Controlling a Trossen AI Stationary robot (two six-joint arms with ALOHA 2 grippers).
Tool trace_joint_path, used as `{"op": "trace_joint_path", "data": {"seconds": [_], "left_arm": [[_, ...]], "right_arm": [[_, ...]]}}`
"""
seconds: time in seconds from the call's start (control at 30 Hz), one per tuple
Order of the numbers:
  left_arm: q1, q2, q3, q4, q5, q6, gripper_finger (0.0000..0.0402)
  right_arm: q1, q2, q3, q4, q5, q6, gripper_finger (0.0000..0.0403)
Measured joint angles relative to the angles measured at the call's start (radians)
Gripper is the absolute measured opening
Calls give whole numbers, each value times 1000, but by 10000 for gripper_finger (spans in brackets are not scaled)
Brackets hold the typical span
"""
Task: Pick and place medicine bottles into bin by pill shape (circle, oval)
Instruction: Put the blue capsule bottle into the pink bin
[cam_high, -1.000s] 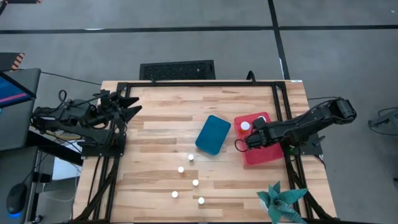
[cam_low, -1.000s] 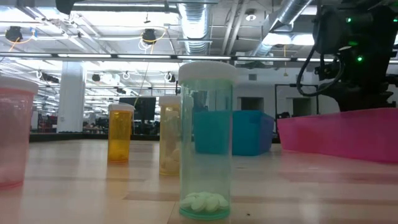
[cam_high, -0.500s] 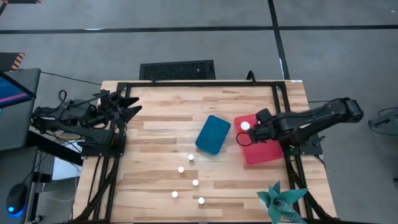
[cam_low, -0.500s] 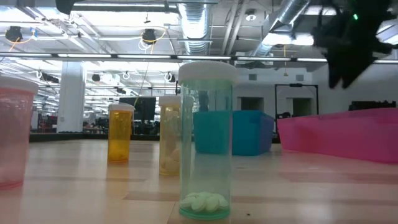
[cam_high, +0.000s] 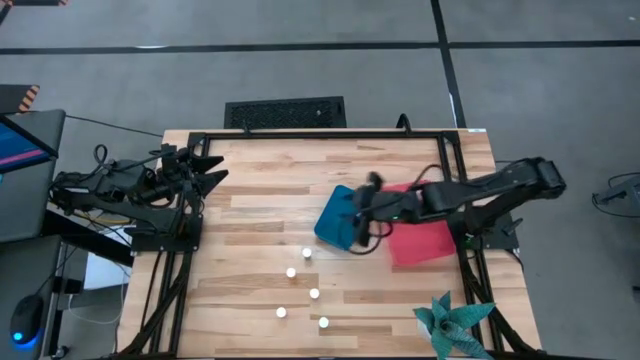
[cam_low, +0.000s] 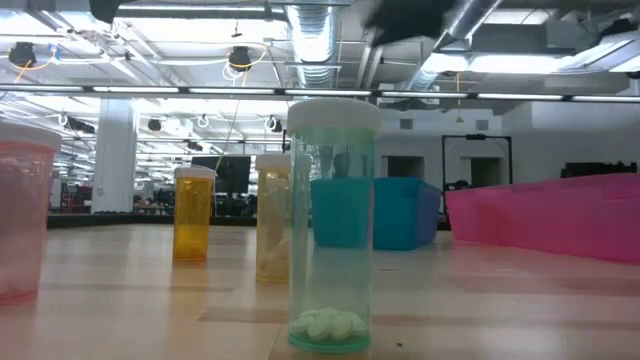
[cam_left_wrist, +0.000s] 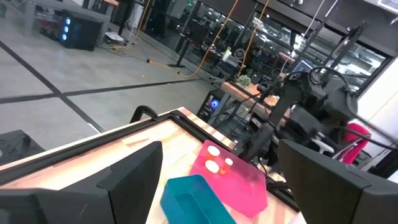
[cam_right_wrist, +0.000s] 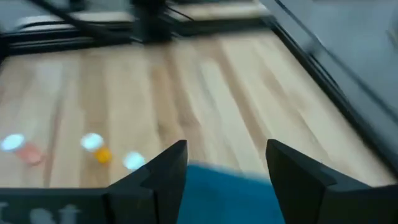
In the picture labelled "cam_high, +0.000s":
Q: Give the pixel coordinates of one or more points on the dark grey side desk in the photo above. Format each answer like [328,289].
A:
[25,270]

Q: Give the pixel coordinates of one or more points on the black metal table frame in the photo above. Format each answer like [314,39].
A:
[325,135]

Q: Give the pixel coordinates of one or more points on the black table clamp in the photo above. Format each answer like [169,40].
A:
[403,122]

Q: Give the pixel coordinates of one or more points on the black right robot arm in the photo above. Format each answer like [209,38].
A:
[500,185]

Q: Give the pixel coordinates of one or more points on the white ball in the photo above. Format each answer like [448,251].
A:
[290,272]
[314,293]
[281,312]
[323,322]

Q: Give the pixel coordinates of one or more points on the red cloth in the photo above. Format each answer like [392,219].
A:
[420,245]

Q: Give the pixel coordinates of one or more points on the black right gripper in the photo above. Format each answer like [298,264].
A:
[390,206]

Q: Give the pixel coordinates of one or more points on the black computer mouse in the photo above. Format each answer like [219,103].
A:
[26,320]

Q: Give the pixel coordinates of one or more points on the hazard-striped black block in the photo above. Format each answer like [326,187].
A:
[20,98]

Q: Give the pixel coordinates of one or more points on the white plant pot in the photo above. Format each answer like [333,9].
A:
[424,331]

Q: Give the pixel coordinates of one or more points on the white box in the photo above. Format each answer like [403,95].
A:
[107,272]

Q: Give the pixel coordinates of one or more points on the teal artificial plant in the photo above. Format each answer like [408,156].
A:
[450,325]

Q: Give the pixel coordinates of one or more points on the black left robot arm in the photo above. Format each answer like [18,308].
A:
[120,182]

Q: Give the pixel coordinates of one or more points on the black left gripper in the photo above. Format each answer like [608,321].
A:
[177,170]

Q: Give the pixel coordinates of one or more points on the blue plastic bin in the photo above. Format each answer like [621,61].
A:
[335,217]

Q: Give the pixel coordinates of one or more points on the computer monitor with blue screen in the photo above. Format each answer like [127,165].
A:
[20,147]

